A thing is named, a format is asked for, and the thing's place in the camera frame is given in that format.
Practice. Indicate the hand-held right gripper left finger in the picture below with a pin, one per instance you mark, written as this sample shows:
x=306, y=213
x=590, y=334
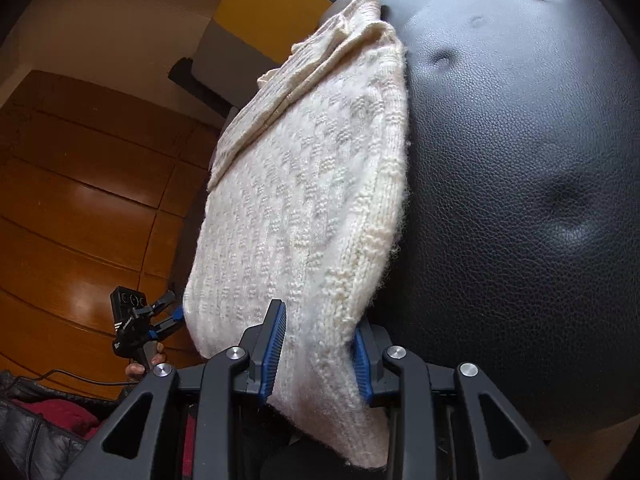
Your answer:
x=274, y=355

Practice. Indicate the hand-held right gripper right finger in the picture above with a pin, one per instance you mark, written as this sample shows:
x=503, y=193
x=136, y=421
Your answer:
x=362, y=360

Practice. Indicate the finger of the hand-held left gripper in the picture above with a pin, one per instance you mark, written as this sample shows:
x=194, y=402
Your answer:
x=169, y=322
x=160, y=302

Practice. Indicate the cream knit sweater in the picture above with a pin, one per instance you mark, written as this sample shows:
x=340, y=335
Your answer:
x=300, y=185

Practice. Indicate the person's left hand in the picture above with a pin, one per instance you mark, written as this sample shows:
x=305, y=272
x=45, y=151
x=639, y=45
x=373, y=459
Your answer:
x=135, y=371

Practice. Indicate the person's red garment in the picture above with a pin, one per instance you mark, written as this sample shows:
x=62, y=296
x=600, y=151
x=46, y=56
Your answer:
x=70, y=415

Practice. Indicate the wooden wardrobe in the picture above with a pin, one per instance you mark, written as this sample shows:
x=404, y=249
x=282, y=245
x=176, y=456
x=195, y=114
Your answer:
x=75, y=185

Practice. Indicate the person's black jacket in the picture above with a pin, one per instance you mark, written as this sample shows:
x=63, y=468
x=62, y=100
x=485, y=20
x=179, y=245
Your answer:
x=35, y=435

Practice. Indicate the grey yellow blue sofa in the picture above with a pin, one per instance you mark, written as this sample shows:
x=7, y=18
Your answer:
x=260, y=5

